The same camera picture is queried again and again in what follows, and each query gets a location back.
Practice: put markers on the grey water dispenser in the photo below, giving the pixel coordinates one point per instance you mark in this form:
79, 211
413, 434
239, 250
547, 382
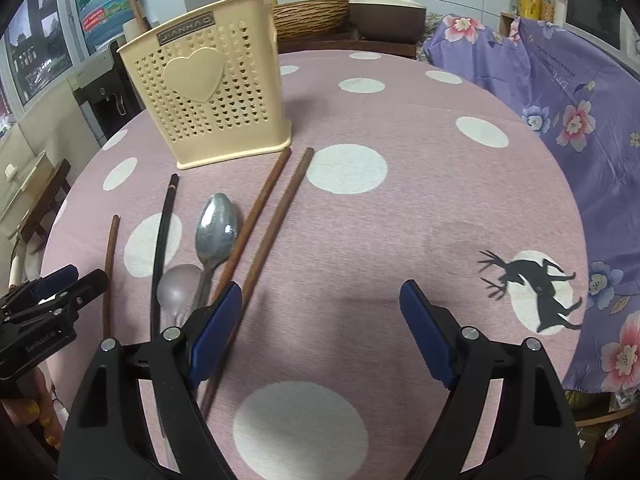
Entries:
100, 100

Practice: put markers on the translucent plastic spoon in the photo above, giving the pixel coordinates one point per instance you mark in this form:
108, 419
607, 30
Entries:
177, 290

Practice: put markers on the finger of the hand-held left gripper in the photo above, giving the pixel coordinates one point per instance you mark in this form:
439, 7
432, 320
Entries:
55, 280
85, 290

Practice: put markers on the brown and white rice cooker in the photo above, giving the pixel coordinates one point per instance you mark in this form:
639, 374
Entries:
385, 20

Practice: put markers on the beige cloth cover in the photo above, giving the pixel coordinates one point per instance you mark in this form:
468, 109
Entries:
30, 150

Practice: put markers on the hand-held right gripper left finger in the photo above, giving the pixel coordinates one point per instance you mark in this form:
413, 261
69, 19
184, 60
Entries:
215, 330

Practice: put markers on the small wooden box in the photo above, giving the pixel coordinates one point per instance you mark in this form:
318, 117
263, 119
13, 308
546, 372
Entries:
507, 25

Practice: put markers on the blue water jug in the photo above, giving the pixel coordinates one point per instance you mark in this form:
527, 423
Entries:
100, 5

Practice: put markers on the black chopstick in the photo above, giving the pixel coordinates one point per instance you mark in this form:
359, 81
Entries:
167, 220

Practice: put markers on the white microwave oven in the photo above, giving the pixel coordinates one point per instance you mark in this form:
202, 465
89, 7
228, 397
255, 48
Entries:
592, 10

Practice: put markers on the person's left hand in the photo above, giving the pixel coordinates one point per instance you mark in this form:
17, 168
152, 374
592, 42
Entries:
35, 410

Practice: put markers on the sliding glass window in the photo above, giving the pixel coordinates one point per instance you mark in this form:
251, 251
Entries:
35, 45

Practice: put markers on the all-metal spoon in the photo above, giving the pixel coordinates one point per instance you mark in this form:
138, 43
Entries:
216, 232

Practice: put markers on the purple floral cloth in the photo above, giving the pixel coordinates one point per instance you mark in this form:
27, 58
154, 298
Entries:
600, 160

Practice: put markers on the cream plastic utensil holder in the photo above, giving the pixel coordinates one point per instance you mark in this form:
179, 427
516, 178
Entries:
200, 120

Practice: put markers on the dark wooden washstand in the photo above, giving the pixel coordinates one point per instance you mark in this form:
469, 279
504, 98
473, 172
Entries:
350, 47

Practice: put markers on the wicker wash basin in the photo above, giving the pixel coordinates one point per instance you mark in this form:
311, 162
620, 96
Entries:
310, 17

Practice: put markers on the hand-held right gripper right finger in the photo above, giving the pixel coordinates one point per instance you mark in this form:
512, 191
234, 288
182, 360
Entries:
427, 332

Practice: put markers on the wooden chair with cushion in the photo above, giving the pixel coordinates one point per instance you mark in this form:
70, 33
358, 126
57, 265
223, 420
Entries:
50, 195

